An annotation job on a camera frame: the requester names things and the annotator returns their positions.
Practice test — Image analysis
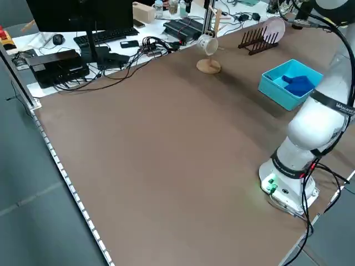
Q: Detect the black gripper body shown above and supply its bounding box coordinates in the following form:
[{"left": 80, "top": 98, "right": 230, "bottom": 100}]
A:
[{"left": 292, "top": 18, "right": 317, "bottom": 30}]

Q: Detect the pale pink round plate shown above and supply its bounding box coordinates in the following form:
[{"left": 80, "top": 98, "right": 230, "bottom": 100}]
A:
[{"left": 262, "top": 16, "right": 286, "bottom": 44}]

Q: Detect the bright blue square rag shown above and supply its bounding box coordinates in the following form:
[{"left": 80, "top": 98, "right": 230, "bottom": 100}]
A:
[{"left": 282, "top": 74, "right": 316, "bottom": 98}]

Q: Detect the white mug with black handle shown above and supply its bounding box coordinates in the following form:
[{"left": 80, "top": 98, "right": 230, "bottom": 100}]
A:
[{"left": 196, "top": 30, "right": 220, "bottom": 56}]

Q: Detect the dark wooden dish rack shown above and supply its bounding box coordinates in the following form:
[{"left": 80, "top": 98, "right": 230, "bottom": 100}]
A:
[{"left": 237, "top": 26, "right": 280, "bottom": 56}]

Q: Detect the cyan plastic box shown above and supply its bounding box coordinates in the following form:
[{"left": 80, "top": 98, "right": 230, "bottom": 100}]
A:
[{"left": 257, "top": 58, "right": 324, "bottom": 111}]

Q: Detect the wooden mug stand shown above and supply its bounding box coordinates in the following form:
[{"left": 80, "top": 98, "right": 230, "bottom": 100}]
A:
[{"left": 196, "top": 5, "right": 231, "bottom": 74}]

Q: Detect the black box device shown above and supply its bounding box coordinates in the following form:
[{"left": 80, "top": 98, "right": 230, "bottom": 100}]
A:
[{"left": 29, "top": 49, "right": 90, "bottom": 89}]

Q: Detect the teal cup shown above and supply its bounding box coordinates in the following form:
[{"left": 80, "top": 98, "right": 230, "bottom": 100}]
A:
[{"left": 179, "top": 0, "right": 191, "bottom": 17}]

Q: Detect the black ribbed metal device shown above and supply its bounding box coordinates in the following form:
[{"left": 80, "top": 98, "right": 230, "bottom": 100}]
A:
[{"left": 163, "top": 17, "right": 205, "bottom": 44}]

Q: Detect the clear plastic bottle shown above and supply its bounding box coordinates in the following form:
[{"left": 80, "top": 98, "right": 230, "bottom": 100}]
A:
[{"left": 154, "top": 0, "right": 164, "bottom": 19}]

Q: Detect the usb hub with plugs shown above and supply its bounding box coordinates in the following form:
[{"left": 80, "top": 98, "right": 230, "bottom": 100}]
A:
[{"left": 139, "top": 45, "right": 163, "bottom": 57}]

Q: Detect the light wooden block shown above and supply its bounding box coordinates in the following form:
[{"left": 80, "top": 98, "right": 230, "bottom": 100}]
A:
[{"left": 132, "top": 2, "right": 156, "bottom": 23}]

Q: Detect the black keyboard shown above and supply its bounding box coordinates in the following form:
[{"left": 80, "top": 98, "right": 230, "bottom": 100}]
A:
[{"left": 73, "top": 27, "right": 139, "bottom": 47}]

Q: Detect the black computer monitor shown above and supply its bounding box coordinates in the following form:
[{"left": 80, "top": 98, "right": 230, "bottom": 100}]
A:
[{"left": 26, "top": 0, "right": 135, "bottom": 70}]

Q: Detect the red emergency stop button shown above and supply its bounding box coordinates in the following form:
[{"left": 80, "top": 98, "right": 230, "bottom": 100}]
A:
[{"left": 0, "top": 26, "right": 14, "bottom": 50}]

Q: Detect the aluminium profile post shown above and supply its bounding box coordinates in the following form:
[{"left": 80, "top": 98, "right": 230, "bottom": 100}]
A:
[{"left": 204, "top": 0, "right": 220, "bottom": 35}]

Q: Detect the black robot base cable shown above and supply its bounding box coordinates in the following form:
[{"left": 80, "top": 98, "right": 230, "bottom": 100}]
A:
[{"left": 280, "top": 160, "right": 351, "bottom": 266}]

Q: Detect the thin black cable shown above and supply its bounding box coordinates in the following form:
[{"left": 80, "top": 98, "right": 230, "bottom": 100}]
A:
[{"left": 55, "top": 49, "right": 173, "bottom": 94}]

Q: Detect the aluminium frame rail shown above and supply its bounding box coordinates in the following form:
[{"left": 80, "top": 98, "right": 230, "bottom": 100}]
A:
[{"left": 0, "top": 44, "right": 42, "bottom": 109}]

